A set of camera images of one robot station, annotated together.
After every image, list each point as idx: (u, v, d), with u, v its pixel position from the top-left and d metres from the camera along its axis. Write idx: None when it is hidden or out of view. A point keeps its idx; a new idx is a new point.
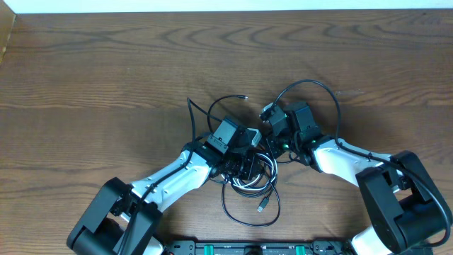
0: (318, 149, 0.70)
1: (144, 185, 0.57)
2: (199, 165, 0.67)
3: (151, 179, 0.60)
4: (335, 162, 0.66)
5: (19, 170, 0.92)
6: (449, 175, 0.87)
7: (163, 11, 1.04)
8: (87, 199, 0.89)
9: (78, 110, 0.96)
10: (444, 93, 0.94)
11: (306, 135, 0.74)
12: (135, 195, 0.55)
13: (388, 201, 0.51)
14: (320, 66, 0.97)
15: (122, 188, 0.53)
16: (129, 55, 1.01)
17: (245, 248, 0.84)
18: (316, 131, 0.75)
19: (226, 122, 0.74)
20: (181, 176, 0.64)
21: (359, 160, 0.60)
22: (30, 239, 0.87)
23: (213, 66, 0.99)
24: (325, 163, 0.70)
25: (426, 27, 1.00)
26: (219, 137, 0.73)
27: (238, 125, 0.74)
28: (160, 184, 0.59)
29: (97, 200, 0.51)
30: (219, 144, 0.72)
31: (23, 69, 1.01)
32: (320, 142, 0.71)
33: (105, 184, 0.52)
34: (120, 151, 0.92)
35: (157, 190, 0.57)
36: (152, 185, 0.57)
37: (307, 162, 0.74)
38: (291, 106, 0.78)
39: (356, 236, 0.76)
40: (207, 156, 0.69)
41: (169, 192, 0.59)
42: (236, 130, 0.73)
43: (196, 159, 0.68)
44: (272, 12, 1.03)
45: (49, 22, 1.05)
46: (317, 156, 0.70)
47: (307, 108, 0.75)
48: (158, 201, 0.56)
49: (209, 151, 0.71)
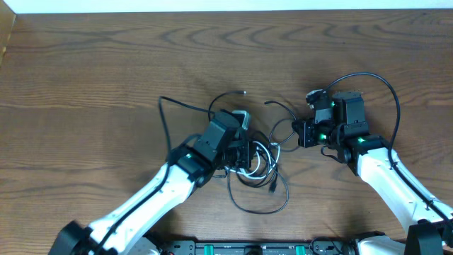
0: (365, 156, 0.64)
1: (105, 224, 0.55)
2: (176, 186, 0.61)
3: (116, 215, 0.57)
4: (383, 184, 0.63)
5: (19, 170, 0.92)
6: (449, 175, 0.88)
7: (163, 11, 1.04)
8: (87, 199, 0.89)
9: (78, 110, 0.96)
10: (444, 93, 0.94)
11: (352, 130, 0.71)
12: (95, 239, 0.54)
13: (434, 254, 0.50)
14: (320, 66, 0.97)
15: (79, 233, 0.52)
16: (129, 55, 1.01)
17: (245, 248, 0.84)
18: (364, 128, 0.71)
19: (213, 123, 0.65)
20: (154, 205, 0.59)
21: (415, 201, 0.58)
22: (31, 239, 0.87)
23: (213, 66, 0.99)
24: (364, 172, 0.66)
25: (426, 27, 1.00)
26: (207, 140, 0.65)
27: (228, 127, 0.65)
28: (125, 220, 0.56)
29: (55, 248, 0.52)
30: (207, 149, 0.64)
31: (23, 69, 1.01)
32: (370, 143, 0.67)
33: (61, 231, 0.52)
34: (119, 151, 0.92)
35: (120, 229, 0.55)
36: (114, 226, 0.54)
37: (347, 159, 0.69)
38: (344, 95, 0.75)
39: (364, 239, 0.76)
40: (189, 171, 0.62)
41: (135, 228, 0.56)
42: (224, 134, 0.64)
43: (175, 173, 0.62)
44: (272, 12, 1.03)
45: (49, 23, 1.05)
46: (361, 160, 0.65)
47: (360, 101, 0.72)
48: (120, 242, 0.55)
49: (195, 159, 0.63)
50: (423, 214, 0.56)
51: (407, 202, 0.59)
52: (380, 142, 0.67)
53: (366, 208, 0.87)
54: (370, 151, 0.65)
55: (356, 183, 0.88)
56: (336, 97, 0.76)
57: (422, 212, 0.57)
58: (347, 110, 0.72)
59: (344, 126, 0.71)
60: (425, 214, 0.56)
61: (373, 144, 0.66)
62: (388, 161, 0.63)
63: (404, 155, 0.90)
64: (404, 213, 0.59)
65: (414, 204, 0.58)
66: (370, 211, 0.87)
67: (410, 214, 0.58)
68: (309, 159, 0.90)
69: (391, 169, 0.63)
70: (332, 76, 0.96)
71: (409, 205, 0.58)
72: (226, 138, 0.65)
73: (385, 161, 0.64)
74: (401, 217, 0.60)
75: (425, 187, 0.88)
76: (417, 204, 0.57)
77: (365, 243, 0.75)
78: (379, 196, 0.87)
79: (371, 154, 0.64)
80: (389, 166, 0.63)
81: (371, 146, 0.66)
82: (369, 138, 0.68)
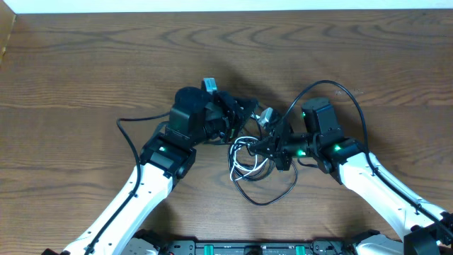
0: (345, 166, 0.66)
1: (81, 246, 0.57)
2: (151, 186, 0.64)
3: (91, 233, 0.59)
4: (369, 191, 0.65)
5: (20, 170, 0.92)
6: (449, 175, 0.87)
7: (163, 11, 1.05)
8: (87, 199, 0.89)
9: (78, 110, 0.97)
10: (444, 93, 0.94)
11: (327, 139, 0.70)
12: None
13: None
14: (320, 66, 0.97)
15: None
16: (129, 55, 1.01)
17: (245, 248, 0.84)
18: (338, 134, 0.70)
19: (174, 111, 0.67)
20: (129, 214, 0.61)
21: (404, 207, 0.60)
22: (30, 239, 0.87)
23: (213, 66, 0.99)
24: (347, 179, 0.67)
25: (425, 27, 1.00)
26: (177, 127, 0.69)
27: (188, 112, 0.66)
28: (102, 236, 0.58)
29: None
30: (177, 138, 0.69)
31: (23, 69, 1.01)
32: (347, 149, 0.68)
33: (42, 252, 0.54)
34: (120, 151, 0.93)
35: (98, 246, 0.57)
36: (90, 246, 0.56)
37: (328, 170, 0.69)
38: (310, 103, 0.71)
39: (364, 241, 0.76)
40: (165, 165, 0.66)
41: (114, 242, 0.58)
42: (188, 120, 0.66)
43: (148, 173, 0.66)
44: (272, 11, 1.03)
45: (49, 22, 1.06)
46: (342, 170, 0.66)
47: (330, 108, 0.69)
48: None
49: (170, 151, 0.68)
50: (414, 220, 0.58)
51: (396, 209, 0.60)
52: (356, 146, 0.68)
53: (366, 208, 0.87)
54: (350, 159, 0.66)
55: None
56: (304, 106, 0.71)
57: (413, 218, 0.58)
58: (318, 122, 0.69)
59: (319, 137, 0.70)
60: (417, 219, 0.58)
61: (350, 150, 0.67)
62: (369, 168, 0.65)
63: (405, 155, 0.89)
64: (396, 220, 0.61)
65: (404, 210, 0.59)
66: (370, 211, 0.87)
67: (402, 222, 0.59)
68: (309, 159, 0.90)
69: (374, 176, 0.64)
70: (333, 76, 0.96)
71: (399, 212, 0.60)
72: (191, 123, 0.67)
73: (366, 168, 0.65)
74: (394, 224, 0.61)
75: (427, 187, 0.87)
76: (407, 210, 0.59)
77: (364, 246, 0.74)
78: None
79: (351, 163, 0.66)
80: (371, 172, 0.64)
81: (349, 153, 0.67)
82: (344, 144, 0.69)
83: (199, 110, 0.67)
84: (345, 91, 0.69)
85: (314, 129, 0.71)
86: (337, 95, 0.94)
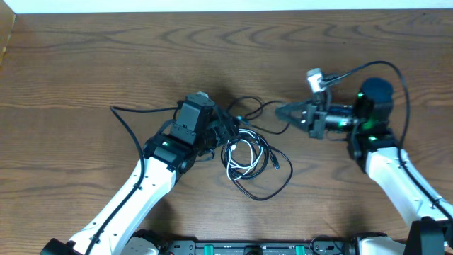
0: (374, 154, 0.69)
1: (86, 236, 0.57)
2: (155, 179, 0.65)
3: (96, 224, 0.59)
4: (391, 181, 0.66)
5: (20, 170, 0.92)
6: (449, 174, 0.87)
7: (163, 11, 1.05)
8: (86, 199, 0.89)
9: (78, 110, 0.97)
10: (444, 92, 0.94)
11: (368, 128, 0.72)
12: (78, 251, 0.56)
13: (433, 243, 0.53)
14: (320, 66, 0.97)
15: (61, 251, 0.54)
16: (129, 55, 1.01)
17: (245, 248, 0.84)
18: (383, 126, 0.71)
19: (186, 106, 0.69)
20: (134, 205, 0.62)
21: (421, 200, 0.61)
22: (30, 240, 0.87)
23: (213, 66, 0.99)
24: (374, 167, 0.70)
25: (425, 27, 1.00)
26: (183, 124, 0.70)
27: (202, 106, 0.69)
28: (107, 227, 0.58)
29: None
30: (185, 133, 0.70)
31: (23, 69, 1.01)
32: (383, 142, 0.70)
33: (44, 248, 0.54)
34: (120, 151, 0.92)
35: (103, 236, 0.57)
36: (96, 236, 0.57)
37: (356, 156, 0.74)
38: (371, 91, 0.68)
39: (367, 238, 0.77)
40: (168, 159, 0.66)
41: (119, 234, 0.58)
42: (199, 114, 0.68)
43: (152, 167, 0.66)
44: (272, 12, 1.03)
45: (49, 22, 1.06)
46: (371, 157, 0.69)
47: (389, 103, 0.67)
48: (105, 250, 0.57)
49: (173, 146, 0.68)
50: (428, 212, 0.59)
51: (413, 200, 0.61)
52: (391, 142, 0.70)
53: (366, 208, 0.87)
54: (381, 149, 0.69)
55: (356, 183, 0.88)
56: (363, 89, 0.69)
57: (427, 210, 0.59)
58: (372, 111, 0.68)
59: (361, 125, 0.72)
60: (430, 212, 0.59)
61: (386, 144, 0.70)
62: (398, 160, 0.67)
63: None
64: (409, 211, 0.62)
65: (420, 202, 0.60)
66: (370, 211, 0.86)
67: (415, 212, 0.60)
68: (309, 159, 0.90)
69: (400, 168, 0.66)
70: None
71: (414, 202, 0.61)
72: (201, 119, 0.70)
73: (394, 159, 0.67)
74: (408, 215, 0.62)
75: None
76: (423, 202, 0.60)
77: (367, 242, 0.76)
78: (378, 197, 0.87)
79: (381, 153, 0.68)
80: (398, 164, 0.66)
81: (383, 145, 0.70)
82: (381, 137, 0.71)
83: (209, 108, 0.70)
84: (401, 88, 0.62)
85: (361, 116, 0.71)
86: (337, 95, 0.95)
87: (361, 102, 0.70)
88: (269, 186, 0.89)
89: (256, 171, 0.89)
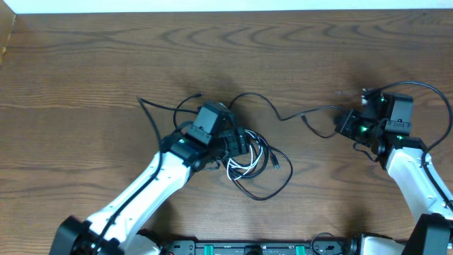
0: (398, 150, 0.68)
1: (102, 217, 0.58)
2: (172, 172, 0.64)
3: (113, 206, 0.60)
4: (408, 178, 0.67)
5: (20, 171, 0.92)
6: (449, 175, 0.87)
7: (163, 11, 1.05)
8: (87, 199, 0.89)
9: (78, 110, 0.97)
10: (444, 93, 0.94)
11: (393, 127, 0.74)
12: (93, 231, 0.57)
13: (437, 241, 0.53)
14: (320, 66, 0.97)
15: (78, 227, 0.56)
16: (129, 55, 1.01)
17: (245, 248, 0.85)
18: (406, 127, 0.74)
19: (206, 109, 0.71)
20: (151, 193, 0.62)
21: (434, 198, 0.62)
22: (30, 239, 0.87)
23: (213, 66, 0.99)
24: (396, 163, 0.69)
25: (426, 27, 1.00)
26: (200, 125, 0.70)
27: (221, 111, 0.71)
28: (123, 211, 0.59)
29: (56, 244, 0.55)
30: (200, 133, 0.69)
31: (23, 69, 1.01)
32: (408, 140, 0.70)
33: (61, 224, 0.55)
34: (120, 151, 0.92)
35: (119, 220, 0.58)
36: (112, 218, 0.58)
37: (379, 152, 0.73)
38: (393, 94, 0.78)
39: (369, 236, 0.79)
40: (184, 155, 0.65)
41: (134, 218, 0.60)
42: (216, 117, 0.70)
43: (170, 161, 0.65)
44: (272, 12, 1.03)
45: (49, 23, 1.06)
46: (395, 154, 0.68)
47: (410, 103, 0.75)
48: (120, 232, 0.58)
49: (188, 144, 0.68)
50: (439, 210, 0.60)
51: (427, 197, 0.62)
52: (417, 144, 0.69)
53: (366, 208, 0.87)
54: (406, 148, 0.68)
55: (356, 183, 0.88)
56: (386, 94, 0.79)
57: (439, 208, 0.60)
58: (394, 106, 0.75)
59: (386, 121, 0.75)
60: (442, 210, 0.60)
61: (411, 144, 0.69)
62: (420, 160, 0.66)
63: None
64: (420, 207, 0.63)
65: (433, 200, 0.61)
66: (370, 211, 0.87)
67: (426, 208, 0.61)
68: (309, 159, 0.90)
69: (420, 167, 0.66)
70: (333, 76, 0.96)
71: (427, 200, 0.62)
72: (217, 122, 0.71)
73: (417, 159, 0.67)
74: (418, 211, 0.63)
75: None
76: (437, 201, 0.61)
77: (369, 240, 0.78)
78: (378, 197, 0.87)
79: (405, 151, 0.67)
80: (420, 163, 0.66)
81: (408, 144, 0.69)
82: (406, 137, 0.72)
83: (225, 114, 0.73)
84: (433, 88, 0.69)
85: (385, 117, 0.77)
86: (337, 95, 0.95)
87: (384, 106, 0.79)
88: (269, 186, 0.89)
89: (256, 171, 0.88)
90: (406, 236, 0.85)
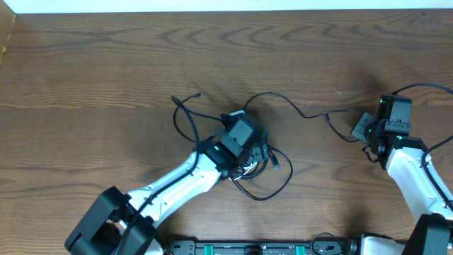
0: (398, 151, 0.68)
1: (142, 195, 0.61)
2: (206, 171, 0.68)
3: (151, 188, 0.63)
4: (408, 178, 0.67)
5: (20, 171, 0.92)
6: (449, 175, 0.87)
7: (162, 11, 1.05)
8: (86, 199, 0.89)
9: (78, 110, 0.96)
10: (444, 93, 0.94)
11: (393, 127, 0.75)
12: (132, 206, 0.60)
13: (437, 241, 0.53)
14: (320, 66, 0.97)
15: (118, 200, 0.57)
16: (129, 55, 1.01)
17: (245, 249, 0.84)
18: (406, 127, 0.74)
19: (242, 122, 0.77)
20: (185, 185, 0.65)
21: (434, 198, 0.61)
22: (30, 239, 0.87)
23: (213, 66, 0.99)
24: (396, 164, 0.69)
25: (426, 27, 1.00)
26: (233, 137, 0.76)
27: (255, 128, 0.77)
28: (160, 195, 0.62)
29: (94, 209, 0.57)
30: (233, 145, 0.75)
31: (23, 69, 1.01)
32: (408, 140, 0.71)
33: (102, 193, 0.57)
34: (119, 151, 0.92)
35: (156, 201, 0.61)
36: (151, 197, 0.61)
37: (379, 152, 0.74)
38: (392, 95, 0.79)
39: (369, 236, 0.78)
40: (218, 161, 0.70)
41: (168, 203, 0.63)
42: (251, 132, 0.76)
43: (204, 162, 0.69)
44: (272, 12, 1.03)
45: (49, 23, 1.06)
46: (394, 154, 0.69)
47: (408, 103, 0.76)
48: (154, 212, 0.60)
49: (222, 152, 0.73)
50: (439, 210, 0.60)
51: (427, 197, 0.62)
52: (418, 144, 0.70)
53: (366, 208, 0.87)
54: (405, 148, 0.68)
55: (356, 183, 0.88)
56: (386, 95, 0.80)
57: (439, 208, 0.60)
58: (392, 106, 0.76)
59: (386, 122, 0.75)
60: (442, 210, 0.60)
61: (411, 144, 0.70)
62: (420, 160, 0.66)
63: None
64: (420, 207, 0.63)
65: (433, 200, 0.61)
66: (370, 211, 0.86)
67: (426, 208, 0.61)
68: (309, 159, 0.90)
69: (420, 167, 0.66)
70: (333, 76, 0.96)
71: (427, 200, 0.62)
72: (250, 138, 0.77)
73: (416, 159, 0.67)
74: (419, 211, 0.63)
75: None
76: (437, 200, 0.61)
77: (369, 240, 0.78)
78: (379, 196, 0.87)
79: (405, 151, 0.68)
80: (420, 164, 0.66)
81: (408, 145, 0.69)
82: (406, 137, 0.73)
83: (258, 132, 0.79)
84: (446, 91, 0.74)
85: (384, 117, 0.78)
86: (337, 95, 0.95)
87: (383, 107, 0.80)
88: (269, 187, 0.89)
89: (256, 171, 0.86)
90: (406, 236, 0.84)
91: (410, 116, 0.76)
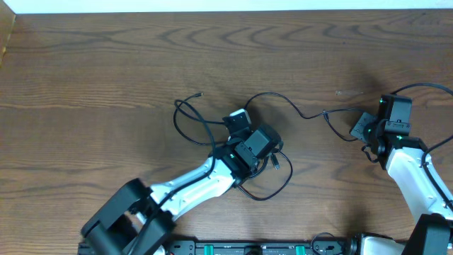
0: (398, 151, 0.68)
1: (163, 190, 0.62)
2: (222, 176, 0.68)
3: (172, 185, 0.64)
4: (408, 178, 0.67)
5: (19, 170, 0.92)
6: (449, 175, 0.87)
7: (163, 11, 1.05)
8: (86, 199, 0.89)
9: (78, 110, 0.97)
10: (444, 92, 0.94)
11: (393, 127, 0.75)
12: (152, 199, 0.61)
13: (437, 241, 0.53)
14: (320, 66, 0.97)
15: (141, 192, 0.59)
16: (129, 55, 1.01)
17: (245, 249, 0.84)
18: (406, 127, 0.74)
19: (259, 132, 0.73)
20: (204, 186, 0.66)
21: (435, 198, 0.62)
22: (30, 239, 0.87)
23: (213, 66, 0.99)
24: (396, 164, 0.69)
25: (425, 27, 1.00)
26: (249, 146, 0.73)
27: (273, 138, 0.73)
28: (180, 192, 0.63)
29: (116, 198, 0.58)
30: (248, 154, 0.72)
31: (23, 69, 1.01)
32: (408, 140, 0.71)
33: (127, 184, 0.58)
34: (119, 151, 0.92)
35: (176, 197, 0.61)
36: (171, 193, 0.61)
37: (379, 151, 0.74)
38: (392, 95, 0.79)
39: (369, 236, 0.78)
40: (232, 168, 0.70)
41: (187, 201, 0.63)
42: (267, 143, 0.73)
43: (220, 168, 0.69)
44: (272, 12, 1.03)
45: (49, 23, 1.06)
46: (394, 154, 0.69)
47: (408, 103, 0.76)
48: (174, 209, 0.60)
49: (236, 161, 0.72)
50: (439, 210, 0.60)
51: (427, 197, 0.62)
52: (417, 144, 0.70)
53: (366, 208, 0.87)
54: (405, 148, 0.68)
55: (356, 183, 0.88)
56: (386, 95, 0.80)
57: (439, 208, 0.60)
58: (392, 107, 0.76)
59: (386, 121, 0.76)
60: (442, 210, 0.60)
61: (411, 144, 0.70)
62: (420, 160, 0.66)
63: None
64: (420, 207, 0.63)
65: (433, 200, 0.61)
66: (370, 211, 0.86)
67: (426, 208, 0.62)
68: (309, 158, 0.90)
69: (420, 167, 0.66)
70: (333, 76, 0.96)
71: (427, 200, 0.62)
72: (266, 149, 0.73)
73: (416, 159, 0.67)
74: (418, 211, 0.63)
75: None
76: (437, 201, 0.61)
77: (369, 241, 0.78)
78: (378, 197, 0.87)
79: (405, 151, 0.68)
80: (419, 164, 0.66)
81: (408, 145, 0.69)
82: (406, 137, 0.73)
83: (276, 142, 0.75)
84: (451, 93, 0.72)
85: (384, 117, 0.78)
86: (337, 95, 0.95)
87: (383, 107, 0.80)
88: (269, 188, 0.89)
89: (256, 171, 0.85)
90: (406, 236, 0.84)
91: (410, 116, 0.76)
